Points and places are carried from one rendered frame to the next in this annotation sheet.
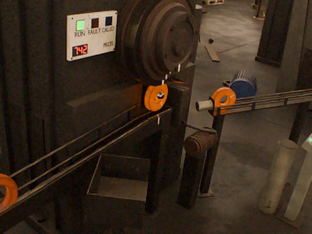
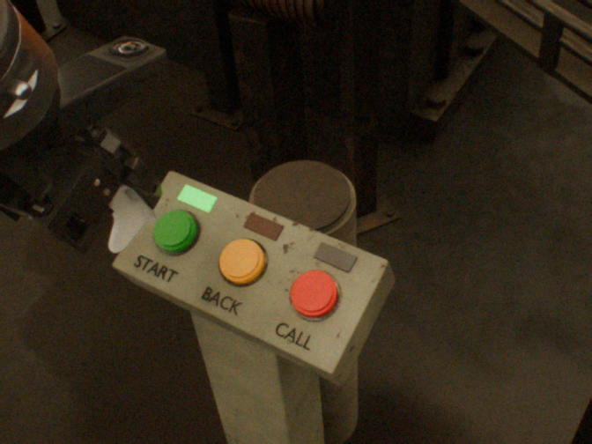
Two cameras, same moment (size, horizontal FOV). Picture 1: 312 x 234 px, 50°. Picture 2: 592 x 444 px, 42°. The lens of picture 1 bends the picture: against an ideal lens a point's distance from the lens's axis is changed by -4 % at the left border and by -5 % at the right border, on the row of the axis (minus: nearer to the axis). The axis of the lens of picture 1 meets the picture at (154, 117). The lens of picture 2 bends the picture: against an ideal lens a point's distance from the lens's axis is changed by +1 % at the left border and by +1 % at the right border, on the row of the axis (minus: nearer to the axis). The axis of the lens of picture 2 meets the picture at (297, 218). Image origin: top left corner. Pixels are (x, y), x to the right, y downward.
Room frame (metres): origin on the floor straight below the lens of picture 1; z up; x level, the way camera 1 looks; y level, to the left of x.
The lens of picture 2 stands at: (1.82, -1.42, 1.14)
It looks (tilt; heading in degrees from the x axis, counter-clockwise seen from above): 48 degrees down; 90
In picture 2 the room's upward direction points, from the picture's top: 5 degrees counter-clockwise
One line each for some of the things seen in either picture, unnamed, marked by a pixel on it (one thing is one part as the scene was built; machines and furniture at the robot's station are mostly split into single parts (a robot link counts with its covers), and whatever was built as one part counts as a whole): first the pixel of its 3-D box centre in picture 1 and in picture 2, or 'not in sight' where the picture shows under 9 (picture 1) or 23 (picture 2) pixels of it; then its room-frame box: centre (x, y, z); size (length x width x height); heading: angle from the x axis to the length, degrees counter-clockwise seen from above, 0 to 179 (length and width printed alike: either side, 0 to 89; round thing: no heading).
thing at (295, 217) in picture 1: (304, 179); (271, 416); (1.77, -0.98, 0.31); 0.24 x 0.16 x 0.62; 144
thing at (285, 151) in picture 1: (277, 177); (313, 325); (1.83, -0.83, 0.26); 0.12 x 0.12 x 0.52
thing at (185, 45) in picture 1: (178, 42); not in sight; (1.59, -0.07, 1.11); 0.28 x 0.06 x 0.28; 144
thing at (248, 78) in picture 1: (243, 86); not in sight; (3.71, -0.96, 0.17); 0.57 x 0.31 x 0.34; 164
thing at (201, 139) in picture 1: (195, 168); (288, 76); (1.83, -0.29, 0.27); 0.22 x 0.13 x 0.53; 144
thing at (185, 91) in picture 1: (176, 105); not in sight; (1.84, -0.12, 0.68); 0.11 x 0.08 x 0.24; 54
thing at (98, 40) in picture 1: (93, 34); not in sight; (1.43, 0.30, 1.15); 0.26 x 0.02 x 0.18; 144
